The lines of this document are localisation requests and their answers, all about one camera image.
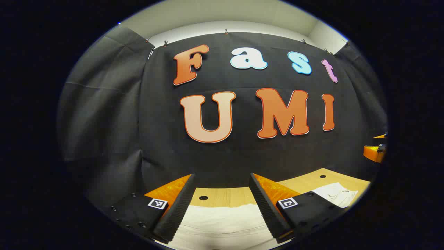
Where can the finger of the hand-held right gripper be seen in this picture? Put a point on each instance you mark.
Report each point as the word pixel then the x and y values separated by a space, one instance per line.
pixel 373 153
pixel 381 136

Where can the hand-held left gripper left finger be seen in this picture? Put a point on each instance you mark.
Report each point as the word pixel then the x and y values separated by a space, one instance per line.
pixel 178 208

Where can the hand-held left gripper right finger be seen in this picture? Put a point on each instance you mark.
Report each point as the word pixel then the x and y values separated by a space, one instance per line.
pixel 267 208

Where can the white jeans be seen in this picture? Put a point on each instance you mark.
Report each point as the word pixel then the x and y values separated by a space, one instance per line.
pixel 222 222

